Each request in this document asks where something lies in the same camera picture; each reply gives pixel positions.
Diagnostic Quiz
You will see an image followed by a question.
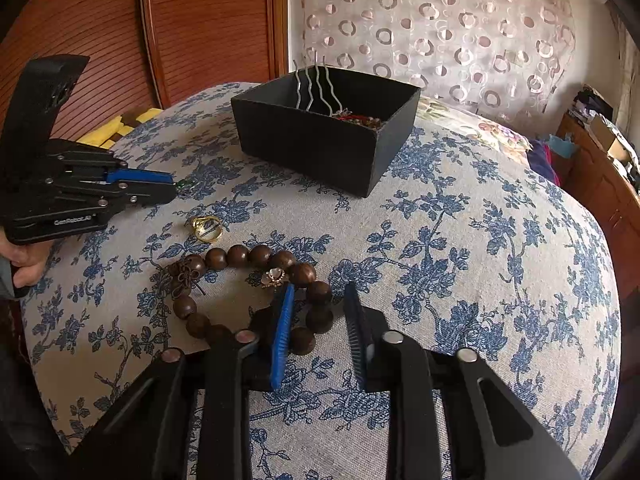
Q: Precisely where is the person's left hand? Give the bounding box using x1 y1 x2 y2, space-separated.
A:
0 225 51 286

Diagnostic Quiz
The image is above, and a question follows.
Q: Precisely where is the yellow foam cushion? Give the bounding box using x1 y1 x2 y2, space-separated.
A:
80 107 161 150

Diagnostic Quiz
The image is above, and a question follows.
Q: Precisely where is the wooden cabinet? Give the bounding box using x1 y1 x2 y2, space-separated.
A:
555 112 640 261

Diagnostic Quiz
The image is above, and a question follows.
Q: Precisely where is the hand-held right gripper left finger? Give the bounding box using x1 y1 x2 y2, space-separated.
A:
65 284 296 480

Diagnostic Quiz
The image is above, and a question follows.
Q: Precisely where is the circle patterned sheer curtain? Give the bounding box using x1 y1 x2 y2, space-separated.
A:
300 0 576 126

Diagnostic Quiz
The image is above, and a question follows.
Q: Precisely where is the brown wooden bead bracelet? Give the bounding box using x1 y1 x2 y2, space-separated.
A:
167 244 335 357

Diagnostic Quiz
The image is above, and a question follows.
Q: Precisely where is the silver metal hair comb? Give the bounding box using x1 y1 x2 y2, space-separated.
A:
292 50 346 113

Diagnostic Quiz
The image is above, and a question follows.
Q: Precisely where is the black cardboard box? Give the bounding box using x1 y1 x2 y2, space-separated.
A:
231 66 421 198

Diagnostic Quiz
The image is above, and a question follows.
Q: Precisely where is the flower shaped brooch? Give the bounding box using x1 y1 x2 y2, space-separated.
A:
260 267 287 291

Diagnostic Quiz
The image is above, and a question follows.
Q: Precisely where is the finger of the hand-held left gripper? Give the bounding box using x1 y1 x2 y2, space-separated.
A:
55 152 175 186
60 182 179 211

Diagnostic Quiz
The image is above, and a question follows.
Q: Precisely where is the pink floral bed blanket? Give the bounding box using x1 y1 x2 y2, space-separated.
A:
415 97 533 166

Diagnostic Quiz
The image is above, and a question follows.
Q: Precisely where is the dark blue red blanket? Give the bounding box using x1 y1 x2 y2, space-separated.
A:
527 137 563 191

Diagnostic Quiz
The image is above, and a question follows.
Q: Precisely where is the wooden slatted wardrobe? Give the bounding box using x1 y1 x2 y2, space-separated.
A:
0 0 289 136

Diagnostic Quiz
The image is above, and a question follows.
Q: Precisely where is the black bag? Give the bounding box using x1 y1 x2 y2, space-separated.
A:
572 85 613 121

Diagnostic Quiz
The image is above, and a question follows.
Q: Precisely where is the gold ring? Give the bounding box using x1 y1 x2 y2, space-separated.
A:
190 215 222 243

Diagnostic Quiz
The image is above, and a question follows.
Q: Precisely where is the light blue bag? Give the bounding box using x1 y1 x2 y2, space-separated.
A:
549 132 576 158

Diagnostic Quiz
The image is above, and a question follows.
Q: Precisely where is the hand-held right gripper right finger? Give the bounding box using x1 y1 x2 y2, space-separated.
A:
344 282 568 480

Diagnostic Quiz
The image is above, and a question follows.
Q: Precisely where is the open cardboard box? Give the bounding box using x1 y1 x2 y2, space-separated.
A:
590 112 640 171

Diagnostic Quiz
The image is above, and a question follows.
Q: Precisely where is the red string bracelet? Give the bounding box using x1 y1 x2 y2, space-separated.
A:
332 110 388 128

